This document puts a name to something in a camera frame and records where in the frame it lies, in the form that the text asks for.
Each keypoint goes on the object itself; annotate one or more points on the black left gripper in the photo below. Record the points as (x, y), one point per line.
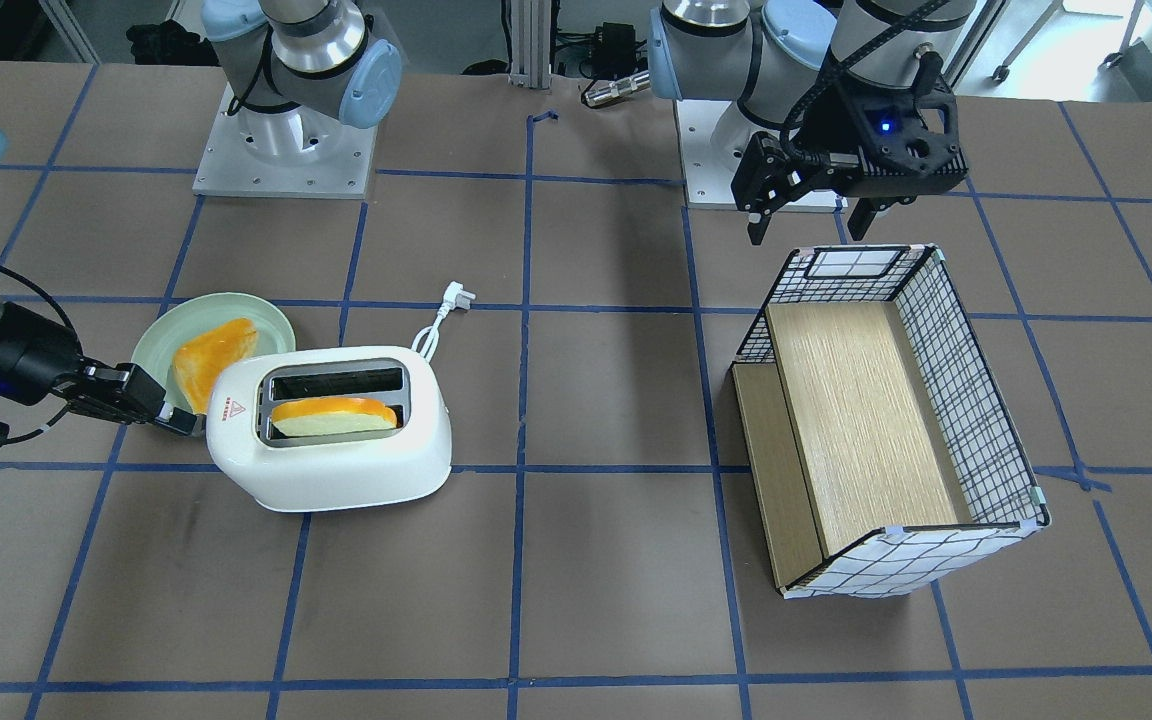
(839, 127)

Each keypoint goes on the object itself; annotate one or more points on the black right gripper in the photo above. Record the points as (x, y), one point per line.
(28, 359)

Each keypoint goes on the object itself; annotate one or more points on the white toaster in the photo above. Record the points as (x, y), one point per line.
(326, 473)

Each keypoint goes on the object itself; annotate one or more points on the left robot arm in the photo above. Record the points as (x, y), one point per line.
(777, 58)

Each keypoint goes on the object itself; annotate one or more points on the bread slice in toaster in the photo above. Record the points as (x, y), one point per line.
(332, 416)

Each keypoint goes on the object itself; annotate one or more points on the toast slice on plate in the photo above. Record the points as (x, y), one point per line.
(197, 364)

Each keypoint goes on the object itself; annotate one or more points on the light green plate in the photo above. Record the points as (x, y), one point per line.
(156, 348)

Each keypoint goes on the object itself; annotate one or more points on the grid fabric wooden storage box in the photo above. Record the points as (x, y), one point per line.
(882, 451)

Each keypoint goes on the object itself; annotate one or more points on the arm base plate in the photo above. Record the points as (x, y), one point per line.
(712, 134)
(299, 154)

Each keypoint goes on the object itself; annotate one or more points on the aluminium frame post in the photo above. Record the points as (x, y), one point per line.
(530, 28)

